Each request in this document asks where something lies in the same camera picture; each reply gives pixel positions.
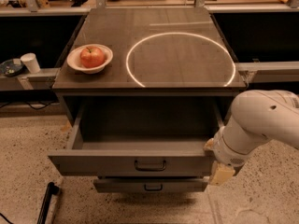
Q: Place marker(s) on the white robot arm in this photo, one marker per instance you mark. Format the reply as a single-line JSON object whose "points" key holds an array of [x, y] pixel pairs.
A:
{"points": [[257, 117]]}

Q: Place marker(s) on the grey drawer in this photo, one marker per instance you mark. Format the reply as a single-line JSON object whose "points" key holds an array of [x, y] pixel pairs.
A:
{"points": [[150, 185], [145, 139]]}

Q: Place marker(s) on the dark blue plate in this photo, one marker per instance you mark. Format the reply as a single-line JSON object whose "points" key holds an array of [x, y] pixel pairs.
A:
{"points": [[11, 68]]}

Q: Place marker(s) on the grey top drawer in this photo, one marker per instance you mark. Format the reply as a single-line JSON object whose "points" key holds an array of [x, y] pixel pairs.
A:
{"points": [[145, 139]]}

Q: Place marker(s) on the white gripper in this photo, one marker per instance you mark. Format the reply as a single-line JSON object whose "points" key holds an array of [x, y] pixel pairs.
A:
{"points": [[224, 153]]}

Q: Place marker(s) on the grey bottom drawer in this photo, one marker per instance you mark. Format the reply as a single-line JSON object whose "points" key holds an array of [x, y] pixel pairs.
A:
{"points": [[150, 185]]}

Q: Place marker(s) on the red apple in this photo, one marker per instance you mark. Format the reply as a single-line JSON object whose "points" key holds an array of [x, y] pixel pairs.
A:
{"points": [[92, 57]]}

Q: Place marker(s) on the white ceramic bowl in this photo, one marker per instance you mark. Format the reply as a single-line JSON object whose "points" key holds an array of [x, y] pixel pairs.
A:
{"points": [[73, 59]]}

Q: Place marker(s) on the grey drawer cabinet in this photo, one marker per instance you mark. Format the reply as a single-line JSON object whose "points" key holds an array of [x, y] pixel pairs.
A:
{"points": [[166, 62]]}

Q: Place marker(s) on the black bar on floor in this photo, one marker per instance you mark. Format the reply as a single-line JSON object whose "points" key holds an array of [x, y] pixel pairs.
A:
{"points": [[51, 190]]}

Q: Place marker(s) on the white paper cup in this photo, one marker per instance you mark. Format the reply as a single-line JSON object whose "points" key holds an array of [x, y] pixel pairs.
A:
{"points": [[31, 63]]}

